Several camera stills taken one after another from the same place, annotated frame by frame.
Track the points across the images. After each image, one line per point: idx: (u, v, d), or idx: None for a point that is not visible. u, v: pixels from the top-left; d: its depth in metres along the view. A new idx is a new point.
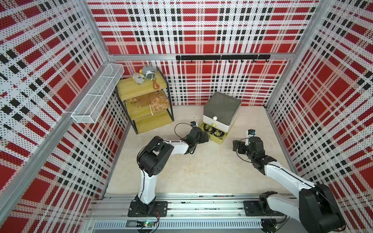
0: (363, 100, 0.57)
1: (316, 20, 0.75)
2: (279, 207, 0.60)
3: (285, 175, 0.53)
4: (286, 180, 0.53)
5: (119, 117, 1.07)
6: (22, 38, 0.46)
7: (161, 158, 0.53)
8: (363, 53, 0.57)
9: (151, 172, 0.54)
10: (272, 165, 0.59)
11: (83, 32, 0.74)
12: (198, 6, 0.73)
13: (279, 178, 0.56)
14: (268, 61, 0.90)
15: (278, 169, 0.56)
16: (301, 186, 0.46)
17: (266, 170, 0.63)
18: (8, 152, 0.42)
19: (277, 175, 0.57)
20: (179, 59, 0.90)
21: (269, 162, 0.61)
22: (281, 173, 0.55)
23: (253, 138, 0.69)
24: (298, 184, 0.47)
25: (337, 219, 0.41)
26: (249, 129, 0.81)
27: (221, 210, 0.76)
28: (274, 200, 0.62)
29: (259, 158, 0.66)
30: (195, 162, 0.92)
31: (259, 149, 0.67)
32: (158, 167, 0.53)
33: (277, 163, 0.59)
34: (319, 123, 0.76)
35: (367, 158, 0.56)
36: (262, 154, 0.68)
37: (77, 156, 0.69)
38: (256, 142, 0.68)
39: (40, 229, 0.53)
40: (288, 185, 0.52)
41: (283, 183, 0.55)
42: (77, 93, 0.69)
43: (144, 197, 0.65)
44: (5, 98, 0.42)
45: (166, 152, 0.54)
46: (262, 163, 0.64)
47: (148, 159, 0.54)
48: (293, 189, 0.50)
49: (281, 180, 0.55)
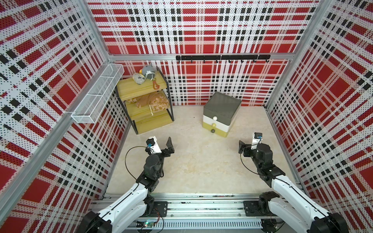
0: (363, 100, 0.57)
1: (316, 20, 0.75)
2: (280, 213, 0.60)
3: (296, 196, 0.50)
4: (297, 202, 0.49)
5: (119, 117, 1.07)
6: (22, 38, 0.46)
7: None
8: (363, 53, 0.57)
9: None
10: (282, 180, 0.56)
11: (82, 32, 0.73)
12: (198, 6, 0.73)
13: (290, 197, 0.53)
14: (268, 61, 0.90)
15: (287, 187, 0.53)
16: (314, 214, 0.43)
17: (275, 185, 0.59)
18: (8, 152, 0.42)
19: (286, 193, 0.55)
20: (179, 59, 0.90)
21: (277, 176, 0.57)
22: (291, 191, 0.52)
23: (261, 147, 0.64)
24: (311, 211, 0.44)
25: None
26: (256, 133, 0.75)
27: (221, 210, 0.76)
28: (276, 206, 0.62)
29: (266, 168, 0.62)
30: (195, 162, 0.92)
31: (266, 160, 0.63)
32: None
33: (285, 179, 0.56)
34: (319, 123, 0.76)
35: (367, 158, 0.56)
36: (270, 164, 0.65)
37: (77, 156, 0.69)
38: (264, 152, 0.63)
39: (40, 229, 0.53)
40: (298, 207, 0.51)
41: (293, 204, 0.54)
42: (77, 93, 0.69)
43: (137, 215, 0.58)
44: (5, 98, 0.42)
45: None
46: (269, 175, 0.61)
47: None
48: (303, 214, 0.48)
49: (290, 200, 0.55)
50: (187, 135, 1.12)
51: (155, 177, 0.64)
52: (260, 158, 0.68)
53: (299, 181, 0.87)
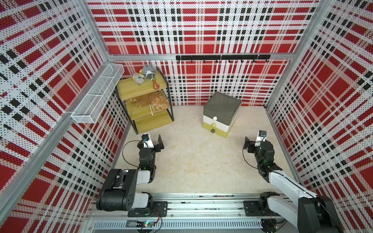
0: (363, 100, 0.57)
1: (316, 20, 0.75)
2: (278, 208, 0.60)
3: (288, 183, 0.53)
4: (289, 188, 0.53)
5: (119, 117, 1.07)
6: (22, 38, 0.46)
7: (128, 187, 0.46)
8: (363, 53, 0.57)
9: (124, 208, 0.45)
10: (278, 173, 0.59)
11: (83, 32, 0.74)
12: (198, 6, 0.73)
13: (282, 186, 0.56)
14: (268, 61, 0.90)
15: (281, 177, 0.56)
16: (302, 194, 0.46)
17: (271, 178, 0.63)
18: (8, 152, 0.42)
19: (281, 184, 0.57)
20: (179, 59, 0.90)
21: (274, 170, 0.61)
22: (284, 180, 0.55)
23: (264, 145, 0.67)
24: (299, 193, 0.47)
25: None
26: (260, 131, 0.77)
27: (221, 210, 0.76)
28: (273, 201, 0.63)
29: (265, 165, 0.66)
30: (195, 162, 0.92)
31: (268, 158, 0.66)
32: (128, 198, 0.43)
33: (282, 172, 0.59)
34: (319, 123, 0.76)
35: (367, 158, 0.56)
36: (270, 161, 0.68)
37: (77, 157, 0.69)
38: (267, 150, 0.66)
39: (40, 229, 0.53)
40: (289, 192, 0.53)
41: (285, 191, 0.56)
42: (77, 93, 0.69)
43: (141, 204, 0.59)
44: (5, 98, 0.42)
45: (131, 182, 0.46)
46: (266, 171, 0.65)
47: (113, 196, 0.44)
48: (294, 198, 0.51)
49: (282, 188, 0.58)
50: (187, 135, 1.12)
51: (151, 166, 0.73)
52: (262, 154, 0.71)
53: (299, 181, 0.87)
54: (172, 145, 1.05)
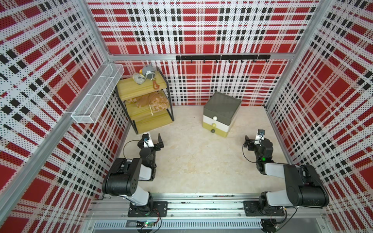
0: (363, 100, 0.57)
1: (316, 20, 0.75)
2: (277, 202, 0.60)
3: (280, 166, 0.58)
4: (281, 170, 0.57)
5: (119, 117, 1.07)
6: (22, 38, 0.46)
7: (133, 172, 0.50)
8: (363, 53, 0.57)
9: (128, 192, 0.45)
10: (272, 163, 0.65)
11: (82, 32, 0.73)
12: (198, 6, 0.73)
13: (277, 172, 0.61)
14: (268, 61, 0.90)
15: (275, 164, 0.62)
16: None
17: (266, 169, 0.68)
18: (8, 152, 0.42)
19: (275, 170, 0.63)
20: (179, 59, 0.90)
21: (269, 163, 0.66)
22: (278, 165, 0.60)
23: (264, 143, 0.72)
24: None
25: (319, 196, 0.43)
26: (259, 129, 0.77)
27: (221, 210, 0.76)
28: (272, 195, 0.64)
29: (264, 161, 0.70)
30: (195, 162, 0.92)
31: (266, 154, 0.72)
32: (132, 183, 0.46)
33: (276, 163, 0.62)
34: (319, 123, 0.76)
35: (367, 158, 0.56)
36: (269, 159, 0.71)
37: (77, 156, 0.69)
38: (266, 147, 0.72)
39: (40, 229, 0.53)
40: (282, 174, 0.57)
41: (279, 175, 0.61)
42: (77, 93, 0.69)
43: (141, 202, 0.65)
44: (5, 98, 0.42)
45: (135, 169, 0.49)
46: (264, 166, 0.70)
47: (118, 180, 0.46)
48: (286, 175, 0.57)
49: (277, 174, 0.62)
50: (187, 135, 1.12)
51: (152, 165, 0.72)
52: (261, 151, 0.77)
53: None
54: (171, 145, 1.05)
